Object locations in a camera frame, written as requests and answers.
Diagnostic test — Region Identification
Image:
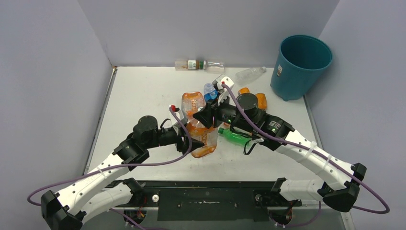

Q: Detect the crushed blue label bottle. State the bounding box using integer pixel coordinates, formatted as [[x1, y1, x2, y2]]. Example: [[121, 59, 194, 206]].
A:
[[203, 83, 218, 102]]

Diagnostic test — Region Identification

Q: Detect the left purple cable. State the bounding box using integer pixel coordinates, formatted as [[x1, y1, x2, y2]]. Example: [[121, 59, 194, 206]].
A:
[[27, 106, 193, 207]]

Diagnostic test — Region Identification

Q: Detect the clear bottle green label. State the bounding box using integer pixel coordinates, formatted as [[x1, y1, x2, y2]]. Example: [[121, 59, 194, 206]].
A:
[[175, 59, 206, 70]]

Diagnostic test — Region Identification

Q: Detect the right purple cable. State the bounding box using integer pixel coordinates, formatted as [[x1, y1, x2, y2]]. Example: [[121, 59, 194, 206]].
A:
[[221, 81, 391, 214]]

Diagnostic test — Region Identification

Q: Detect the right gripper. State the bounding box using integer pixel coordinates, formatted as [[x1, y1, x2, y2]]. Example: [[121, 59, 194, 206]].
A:
[[194, 91, 254, 133]]

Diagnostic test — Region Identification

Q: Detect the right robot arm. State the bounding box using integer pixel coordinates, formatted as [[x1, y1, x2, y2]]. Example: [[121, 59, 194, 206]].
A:
[[193, 93, 366, 212]]

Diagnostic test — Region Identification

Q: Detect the clear crushed bottle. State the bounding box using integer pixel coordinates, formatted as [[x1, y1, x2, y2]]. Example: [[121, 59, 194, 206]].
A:
[[236, 67, 267, 86]]

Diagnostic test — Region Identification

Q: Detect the small orange juice bottle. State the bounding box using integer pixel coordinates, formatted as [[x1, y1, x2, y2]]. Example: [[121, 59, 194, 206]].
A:
[[237, 87, 250, 95], [255, 93, 268, 111]]

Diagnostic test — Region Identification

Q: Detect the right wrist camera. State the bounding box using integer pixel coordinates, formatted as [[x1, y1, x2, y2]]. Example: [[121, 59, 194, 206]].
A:
[[212, 74, 235, 105]]

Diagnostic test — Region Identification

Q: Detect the clear bottle at wall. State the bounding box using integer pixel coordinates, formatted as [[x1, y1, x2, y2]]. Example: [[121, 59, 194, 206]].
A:
[[203, 60, 225, 74]]

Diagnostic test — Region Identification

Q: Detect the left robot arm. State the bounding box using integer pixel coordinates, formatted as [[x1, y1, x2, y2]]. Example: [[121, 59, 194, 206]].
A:
[[41, 115, 204, 230]]

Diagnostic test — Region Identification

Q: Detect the purple cable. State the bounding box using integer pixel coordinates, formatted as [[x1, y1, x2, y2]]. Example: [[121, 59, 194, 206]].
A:
[[27, 106, 193, 207], [221, 81, 391, 214]]

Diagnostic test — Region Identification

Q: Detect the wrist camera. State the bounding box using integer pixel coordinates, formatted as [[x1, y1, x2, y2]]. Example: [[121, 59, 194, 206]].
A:
[[212, 74, 235, 105], [169, 105, 188, 129]]

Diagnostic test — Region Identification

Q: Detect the teal plastic bin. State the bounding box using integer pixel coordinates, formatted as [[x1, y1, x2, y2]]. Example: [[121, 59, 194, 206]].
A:
[[270, 35, 333, 101]]

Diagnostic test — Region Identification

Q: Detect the large orange label bottle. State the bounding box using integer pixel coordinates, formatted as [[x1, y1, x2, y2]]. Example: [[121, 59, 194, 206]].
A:
[[186, 119, 218, 158]]

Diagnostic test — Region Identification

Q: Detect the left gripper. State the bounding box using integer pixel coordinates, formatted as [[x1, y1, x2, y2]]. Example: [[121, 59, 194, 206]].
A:
[[144, 122, 203, 153]]

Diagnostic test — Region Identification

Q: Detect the green plastic bottle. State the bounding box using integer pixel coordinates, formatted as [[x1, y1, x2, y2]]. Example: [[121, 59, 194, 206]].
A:
[[218, 127, 251, 146]]

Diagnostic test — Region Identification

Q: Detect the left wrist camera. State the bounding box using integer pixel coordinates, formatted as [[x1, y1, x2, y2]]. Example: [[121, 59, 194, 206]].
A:
[[169, 105, 188, 129]]

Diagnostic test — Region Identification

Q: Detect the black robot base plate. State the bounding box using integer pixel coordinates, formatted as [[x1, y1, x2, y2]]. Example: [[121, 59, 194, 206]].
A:
[[123, 181, 302, 222]]

